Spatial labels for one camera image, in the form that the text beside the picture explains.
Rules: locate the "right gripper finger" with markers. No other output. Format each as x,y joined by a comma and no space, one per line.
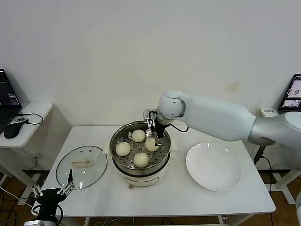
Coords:
159,142
151,126

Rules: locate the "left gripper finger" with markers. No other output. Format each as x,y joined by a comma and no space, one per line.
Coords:
70,177
37,191

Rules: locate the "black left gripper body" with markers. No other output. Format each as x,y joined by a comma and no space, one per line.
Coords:
50,197

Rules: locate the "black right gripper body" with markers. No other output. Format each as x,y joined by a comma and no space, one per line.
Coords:
160,128

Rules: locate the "white steamed baozi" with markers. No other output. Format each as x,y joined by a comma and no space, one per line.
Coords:
138,135
141,160
122,149
150,144

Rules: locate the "glass pot lid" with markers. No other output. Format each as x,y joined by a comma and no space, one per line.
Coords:
81,163

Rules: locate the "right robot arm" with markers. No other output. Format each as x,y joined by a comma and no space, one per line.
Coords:
211,113

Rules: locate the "perforated steel steamer basket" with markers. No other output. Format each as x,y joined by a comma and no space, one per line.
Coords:
141,171

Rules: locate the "grey floor power strip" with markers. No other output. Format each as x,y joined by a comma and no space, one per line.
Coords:
27,201

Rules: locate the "cream electric cooker base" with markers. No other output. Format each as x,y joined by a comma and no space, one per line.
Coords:
141,180

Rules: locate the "white round plate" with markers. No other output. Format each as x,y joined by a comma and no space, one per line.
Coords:
211,167

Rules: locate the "black computer mouse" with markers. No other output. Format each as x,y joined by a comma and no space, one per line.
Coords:
11,130

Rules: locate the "white side desk rounded top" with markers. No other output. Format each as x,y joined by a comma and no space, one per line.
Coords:
35,113

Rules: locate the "black laptop dark screen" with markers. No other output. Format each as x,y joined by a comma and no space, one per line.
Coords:
6,91

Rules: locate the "grey laptop image windows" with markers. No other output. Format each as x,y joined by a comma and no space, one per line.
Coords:
295,94

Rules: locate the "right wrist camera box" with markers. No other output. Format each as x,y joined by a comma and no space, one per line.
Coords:
147,115

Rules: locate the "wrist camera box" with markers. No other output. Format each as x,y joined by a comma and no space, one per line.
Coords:
147,115
33,223

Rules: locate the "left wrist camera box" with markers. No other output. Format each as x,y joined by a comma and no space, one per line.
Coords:
33,223

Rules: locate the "white wall socket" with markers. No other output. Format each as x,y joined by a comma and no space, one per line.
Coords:
35,155

